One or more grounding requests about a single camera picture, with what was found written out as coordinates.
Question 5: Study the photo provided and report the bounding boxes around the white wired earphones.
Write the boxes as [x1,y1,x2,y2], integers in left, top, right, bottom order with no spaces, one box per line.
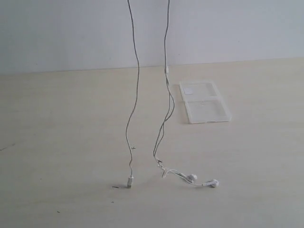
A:
[125,0,219,189]

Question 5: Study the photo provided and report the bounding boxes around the clear plastic storage case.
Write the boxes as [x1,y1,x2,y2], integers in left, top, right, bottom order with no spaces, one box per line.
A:
[179,80,232,124]

